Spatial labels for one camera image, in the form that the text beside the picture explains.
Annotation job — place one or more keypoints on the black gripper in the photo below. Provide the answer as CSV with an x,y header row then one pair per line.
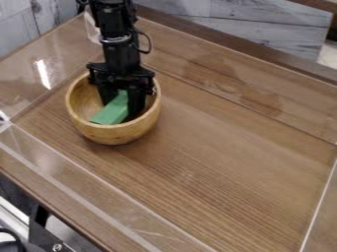
x,y
120,72

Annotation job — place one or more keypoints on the green rectangular block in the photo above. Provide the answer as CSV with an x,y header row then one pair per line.
x,y
114,112

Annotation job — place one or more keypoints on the brown wooden bowl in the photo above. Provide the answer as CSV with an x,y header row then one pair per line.
x,y
84,104

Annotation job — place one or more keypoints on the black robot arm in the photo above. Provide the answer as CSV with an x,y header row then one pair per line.
x,y
116,19

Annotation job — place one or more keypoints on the black metal table leg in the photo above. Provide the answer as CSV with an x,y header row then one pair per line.
x,y
40,235

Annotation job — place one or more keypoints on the clear acrylic corner bracket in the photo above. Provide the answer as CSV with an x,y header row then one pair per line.
x,y
93,30

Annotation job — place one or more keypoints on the clear acrylic tray wall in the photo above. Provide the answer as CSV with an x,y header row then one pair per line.
x,y
92,205

